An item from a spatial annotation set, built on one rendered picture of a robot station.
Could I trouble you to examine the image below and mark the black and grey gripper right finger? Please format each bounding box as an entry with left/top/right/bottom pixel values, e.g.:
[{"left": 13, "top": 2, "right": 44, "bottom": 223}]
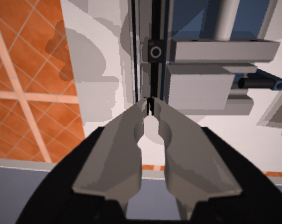
[{"left": 150, "top": 96, "right": 282, "bottom": 224}]

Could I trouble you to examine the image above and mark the grey metal block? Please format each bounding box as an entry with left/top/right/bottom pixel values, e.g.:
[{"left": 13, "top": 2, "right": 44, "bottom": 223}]
[{"left": 164, "top": 65, "right": 235, "bottom": 110}]

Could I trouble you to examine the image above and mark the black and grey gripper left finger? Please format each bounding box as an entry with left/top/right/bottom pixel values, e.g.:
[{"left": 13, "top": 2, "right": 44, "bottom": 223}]
[{"left": 15, "top": 97, "right": 150, "bottom": 224}]

